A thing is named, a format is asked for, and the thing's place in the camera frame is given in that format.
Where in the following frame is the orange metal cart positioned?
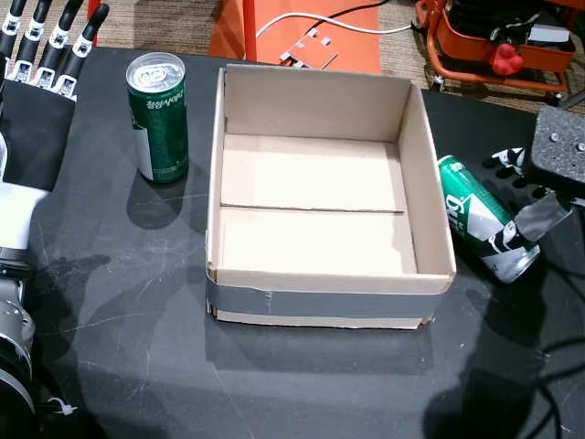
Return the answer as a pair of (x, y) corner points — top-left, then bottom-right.
(413, 0), (578, 100)

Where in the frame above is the red rubber toy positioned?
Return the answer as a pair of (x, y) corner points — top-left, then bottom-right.
(491, 41), (525, 75)

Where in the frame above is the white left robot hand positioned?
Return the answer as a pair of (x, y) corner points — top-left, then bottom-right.
(0, 0), (112, 252)

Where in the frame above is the orange metal stand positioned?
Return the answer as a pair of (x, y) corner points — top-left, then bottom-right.
(208, 0), (383, 75)

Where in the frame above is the green soda can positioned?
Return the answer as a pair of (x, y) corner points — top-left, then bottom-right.
(437, 154), (541, 284)
(125, 51), (190, 185)

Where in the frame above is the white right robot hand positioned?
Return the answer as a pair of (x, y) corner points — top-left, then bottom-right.
(483, 145), (575, 258)

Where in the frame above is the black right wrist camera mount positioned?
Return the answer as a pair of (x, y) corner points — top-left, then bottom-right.
(525, 107), (585, 198)

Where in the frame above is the small orange board with brackets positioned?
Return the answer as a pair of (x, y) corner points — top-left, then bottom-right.
(278, 32), (339, 70)

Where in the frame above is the black equipment bundle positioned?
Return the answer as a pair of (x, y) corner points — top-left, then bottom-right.
(452, 0), (540, 42)

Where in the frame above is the cardboard box with gray tape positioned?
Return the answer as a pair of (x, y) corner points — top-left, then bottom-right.
(204, 63), (458, 331)

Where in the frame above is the gray flat box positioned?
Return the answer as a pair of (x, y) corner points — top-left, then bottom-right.
(529, 25), (570, 45)

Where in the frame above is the white floor cable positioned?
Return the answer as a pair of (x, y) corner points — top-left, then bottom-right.
(255, 11), (412, 40)

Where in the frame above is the gray metal bar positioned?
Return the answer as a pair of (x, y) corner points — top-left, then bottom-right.
(555, 86), (585, 111)

